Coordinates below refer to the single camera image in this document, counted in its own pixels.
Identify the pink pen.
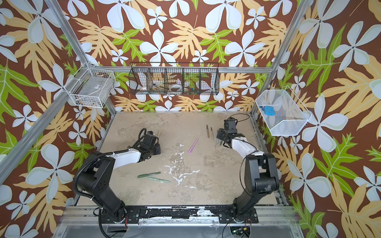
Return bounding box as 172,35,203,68
188,138,199,154

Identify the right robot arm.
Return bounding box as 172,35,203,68
216,118,280,223

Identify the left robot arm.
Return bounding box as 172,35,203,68
72,128,161,223

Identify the light green pen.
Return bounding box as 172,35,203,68
147,177,171,183

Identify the blue object in basket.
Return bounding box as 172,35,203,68
260,106,275,116

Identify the white mesh basket right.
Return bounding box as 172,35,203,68
256,86,312,137

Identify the black wire basket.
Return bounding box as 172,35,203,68
127,62,220,95

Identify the white wire basket left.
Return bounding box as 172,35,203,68
67,67,116,108

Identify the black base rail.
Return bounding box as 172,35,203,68
98,204,259,225

